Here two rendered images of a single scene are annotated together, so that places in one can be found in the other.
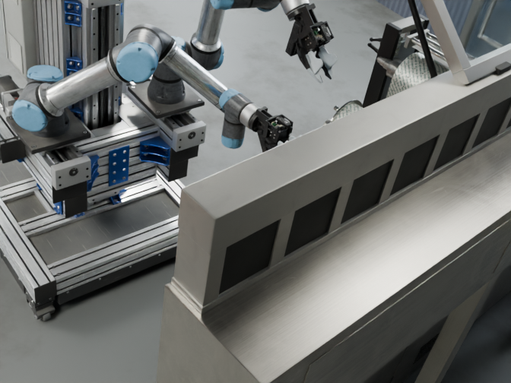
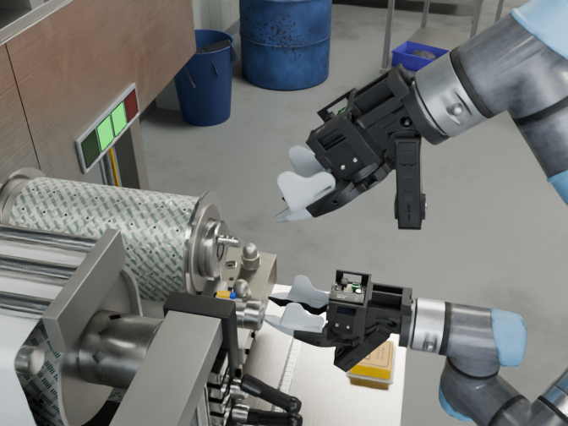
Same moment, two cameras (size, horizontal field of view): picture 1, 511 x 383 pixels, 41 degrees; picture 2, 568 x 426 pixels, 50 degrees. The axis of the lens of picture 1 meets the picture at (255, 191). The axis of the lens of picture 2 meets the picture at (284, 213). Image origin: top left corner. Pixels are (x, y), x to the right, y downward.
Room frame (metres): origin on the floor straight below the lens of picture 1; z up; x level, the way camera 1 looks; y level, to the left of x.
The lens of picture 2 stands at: (2.26, -0.41, 1.75)
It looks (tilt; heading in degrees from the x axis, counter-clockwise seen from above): 36 degrees down; 152
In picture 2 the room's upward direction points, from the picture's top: straight up
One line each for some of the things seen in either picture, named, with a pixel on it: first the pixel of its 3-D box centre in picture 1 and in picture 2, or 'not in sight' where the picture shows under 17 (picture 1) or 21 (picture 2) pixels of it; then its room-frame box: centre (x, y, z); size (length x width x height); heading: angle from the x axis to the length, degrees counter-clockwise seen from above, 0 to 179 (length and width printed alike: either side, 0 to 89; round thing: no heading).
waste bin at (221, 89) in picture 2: not in sight; (206, 76); (-0.97, 0.80, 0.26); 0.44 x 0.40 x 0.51; 47
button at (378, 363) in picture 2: not in sight; (372, 356); (1.70, 0.06, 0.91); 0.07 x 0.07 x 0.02; 49
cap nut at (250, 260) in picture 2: not in sight; (250, 253); (1.50, -0.07, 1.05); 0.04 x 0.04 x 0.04
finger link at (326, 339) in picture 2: not in sight; (324, 330); (1.75, -0.07, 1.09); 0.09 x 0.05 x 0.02; 58
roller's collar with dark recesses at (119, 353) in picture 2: (400, 71); (128, 351); (1.88, -0.36, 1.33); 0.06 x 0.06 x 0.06; 49
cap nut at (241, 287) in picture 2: not in sight; (241, 291); (1.58, -0.13, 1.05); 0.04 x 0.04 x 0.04
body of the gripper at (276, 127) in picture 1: (271, 128); (368, 312); (1.77, -0.01, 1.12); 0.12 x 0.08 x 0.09; 49
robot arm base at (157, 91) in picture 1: (166, 83); not in sight; (2.31, 0.42, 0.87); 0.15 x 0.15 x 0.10
